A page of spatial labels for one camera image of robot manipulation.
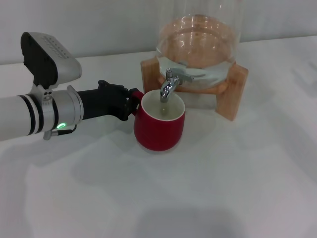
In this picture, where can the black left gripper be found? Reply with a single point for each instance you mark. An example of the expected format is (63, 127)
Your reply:
(101, 104)

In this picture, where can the chrome faucet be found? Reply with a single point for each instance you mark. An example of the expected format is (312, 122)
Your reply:
(168, 86)

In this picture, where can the red ceramic cup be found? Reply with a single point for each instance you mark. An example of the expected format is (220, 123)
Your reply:
(158, 134)

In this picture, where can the glass water dispenser jar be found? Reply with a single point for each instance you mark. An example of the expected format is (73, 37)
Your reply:
(198, 37)

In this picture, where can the wooden dispenser stand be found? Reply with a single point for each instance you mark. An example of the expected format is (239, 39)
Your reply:
(232, 94)

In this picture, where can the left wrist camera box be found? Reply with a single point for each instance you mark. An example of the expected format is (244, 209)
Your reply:
(47, 59)

